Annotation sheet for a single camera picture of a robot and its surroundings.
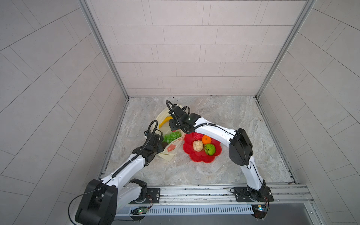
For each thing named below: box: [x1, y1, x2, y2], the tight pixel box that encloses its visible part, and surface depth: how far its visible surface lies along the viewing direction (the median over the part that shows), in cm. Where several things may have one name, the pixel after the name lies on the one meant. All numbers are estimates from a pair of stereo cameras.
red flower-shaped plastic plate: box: [183, 132, 222, 164], surface depth 86 cm
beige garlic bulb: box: [193, 140, 204, 152], surface depth 85 cm
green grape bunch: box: [162, 131, 183, 144], surface depth 91 cm
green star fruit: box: [203, 143, 216, 156], surface depth 84 cm
